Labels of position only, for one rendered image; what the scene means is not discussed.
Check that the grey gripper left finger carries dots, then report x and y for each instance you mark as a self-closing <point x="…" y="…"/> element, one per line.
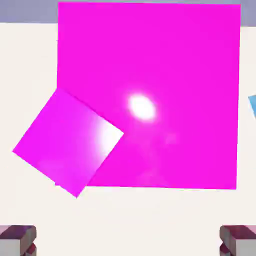
<point x="16" y="240"/>

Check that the large magenta box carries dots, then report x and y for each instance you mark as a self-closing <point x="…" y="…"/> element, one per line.
<point x="160" y="60"/>

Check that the small light blue cube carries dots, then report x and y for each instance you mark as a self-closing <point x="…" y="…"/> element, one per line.
<point x="253" y="105"/>

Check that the small magenta cube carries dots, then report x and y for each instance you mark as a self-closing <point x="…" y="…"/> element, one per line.
<point x="64" y="144"/>

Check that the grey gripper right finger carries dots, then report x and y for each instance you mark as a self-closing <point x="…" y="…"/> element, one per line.
<point x="240" y="240"/>

